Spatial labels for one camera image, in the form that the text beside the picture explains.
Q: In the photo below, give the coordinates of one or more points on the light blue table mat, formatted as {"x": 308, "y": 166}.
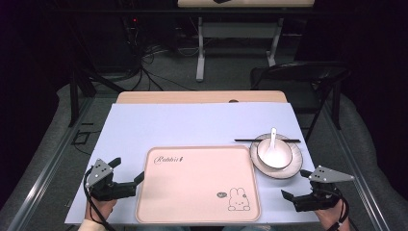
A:
{"x": 160, "y": 128}

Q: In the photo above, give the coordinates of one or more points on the white ceramic spoon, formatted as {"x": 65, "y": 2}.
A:
{"x": 273, "y": 134}

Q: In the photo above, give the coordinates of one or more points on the person's left hand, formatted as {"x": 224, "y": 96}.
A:
{"x": 99, "y": 210}

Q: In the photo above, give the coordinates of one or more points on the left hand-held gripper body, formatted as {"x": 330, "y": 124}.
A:
{"x": 102, "y": 189}

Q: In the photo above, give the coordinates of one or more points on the black chopstick pair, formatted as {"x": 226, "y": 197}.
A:
{"x": 245, "y": 140}

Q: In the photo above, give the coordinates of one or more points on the pink rabbit print tray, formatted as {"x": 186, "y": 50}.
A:
{"x": 192, "y": 186}

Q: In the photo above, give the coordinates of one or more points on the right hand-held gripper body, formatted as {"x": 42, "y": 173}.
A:
{"x": 316, "y": 199}

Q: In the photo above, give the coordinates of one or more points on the black folding chair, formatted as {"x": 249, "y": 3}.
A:
{"x": 304, "y": 71}

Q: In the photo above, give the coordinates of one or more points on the speckled rim ceramic plate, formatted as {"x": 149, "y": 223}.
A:
{"x": 297, "y": 160}

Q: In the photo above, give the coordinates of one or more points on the person's right hand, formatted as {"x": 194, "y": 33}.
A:
{"x": 328, "y": 219}

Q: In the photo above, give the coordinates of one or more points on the white legged desk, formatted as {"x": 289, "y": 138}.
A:
{"x": 237, "y": 30}

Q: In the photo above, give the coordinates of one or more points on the wooden table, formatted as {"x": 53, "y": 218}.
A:
{"x": 192, "y": 96}

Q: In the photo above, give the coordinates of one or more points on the black metal stand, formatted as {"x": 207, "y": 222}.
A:
{"x": 74, "y": 96}

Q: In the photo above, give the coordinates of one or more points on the metal floor rail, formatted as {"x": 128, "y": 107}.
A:
{"x": 48, "y": 173}
{"x": 356, "y": 173}

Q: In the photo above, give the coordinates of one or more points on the white ceramic bowl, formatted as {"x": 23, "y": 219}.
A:
{"x": 275, "y": 160}

